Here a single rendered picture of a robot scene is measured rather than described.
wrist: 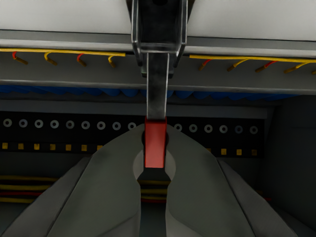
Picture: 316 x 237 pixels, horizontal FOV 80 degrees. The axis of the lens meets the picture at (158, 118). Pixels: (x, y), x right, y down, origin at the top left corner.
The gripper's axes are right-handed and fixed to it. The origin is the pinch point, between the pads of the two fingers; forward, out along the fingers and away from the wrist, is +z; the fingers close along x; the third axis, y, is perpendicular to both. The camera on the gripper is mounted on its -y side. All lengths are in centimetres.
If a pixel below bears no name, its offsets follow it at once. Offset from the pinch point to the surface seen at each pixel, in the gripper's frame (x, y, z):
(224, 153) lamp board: 9.2, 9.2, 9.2
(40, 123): -15.1, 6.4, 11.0
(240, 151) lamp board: 11.4, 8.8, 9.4
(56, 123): -13.1, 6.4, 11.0
